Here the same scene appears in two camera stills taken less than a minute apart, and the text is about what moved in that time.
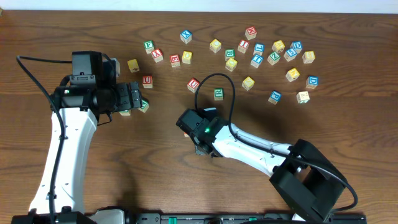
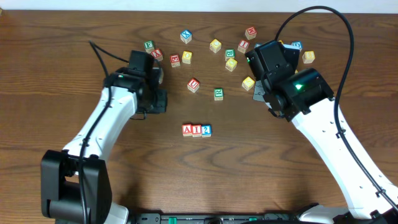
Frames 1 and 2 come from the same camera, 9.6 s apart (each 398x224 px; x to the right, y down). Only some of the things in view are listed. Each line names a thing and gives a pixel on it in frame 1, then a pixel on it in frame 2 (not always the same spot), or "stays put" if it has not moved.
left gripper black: [135, 95] to [157, 101]
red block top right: [250, 32] stays put
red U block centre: [193, 85] stays put
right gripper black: [201, 149] to [258, 92]
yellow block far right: [308, 56] stays put
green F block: [149, 45] stays put
